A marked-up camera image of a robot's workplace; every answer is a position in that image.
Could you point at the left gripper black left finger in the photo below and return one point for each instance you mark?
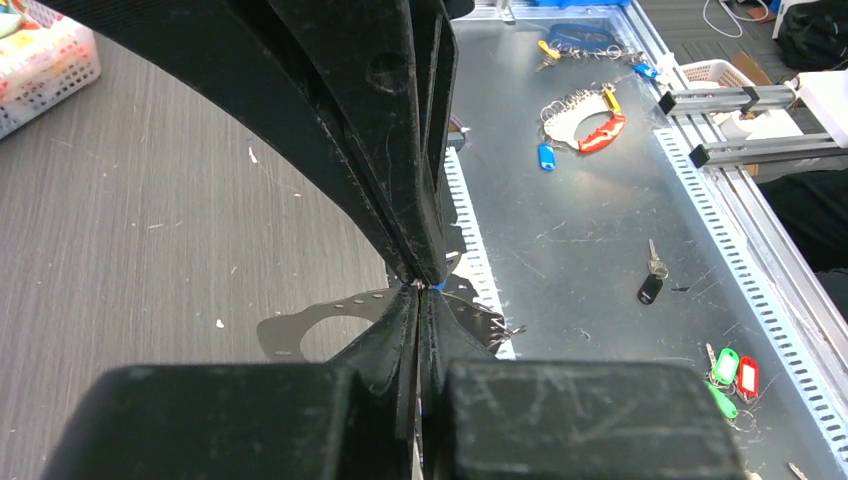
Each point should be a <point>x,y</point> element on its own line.
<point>348,418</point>

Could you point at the black bag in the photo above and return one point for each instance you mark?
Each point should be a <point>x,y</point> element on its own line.
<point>812,35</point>

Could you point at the yellow key with chain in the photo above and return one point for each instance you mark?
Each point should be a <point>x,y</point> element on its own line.
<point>578,41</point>

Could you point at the black key tag with key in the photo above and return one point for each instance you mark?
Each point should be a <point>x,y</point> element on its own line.
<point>654,282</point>

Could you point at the red keyring tag with keys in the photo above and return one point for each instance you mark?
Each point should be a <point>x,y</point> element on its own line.
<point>585,121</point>

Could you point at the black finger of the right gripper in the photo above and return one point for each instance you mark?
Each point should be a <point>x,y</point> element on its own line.
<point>435,67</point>
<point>335,87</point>

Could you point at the green key tag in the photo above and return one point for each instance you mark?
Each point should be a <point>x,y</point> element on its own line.
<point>724,366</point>
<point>724,403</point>

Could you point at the red key tag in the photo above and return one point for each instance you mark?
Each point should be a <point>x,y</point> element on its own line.
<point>748,380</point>

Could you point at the blue key tag on bench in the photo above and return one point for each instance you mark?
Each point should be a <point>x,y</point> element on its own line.
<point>546,157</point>

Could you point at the white plastic basket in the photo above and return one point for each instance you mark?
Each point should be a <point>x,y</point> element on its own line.
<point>45,58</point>

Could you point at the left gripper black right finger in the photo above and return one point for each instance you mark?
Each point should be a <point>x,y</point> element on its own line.
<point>485,418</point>

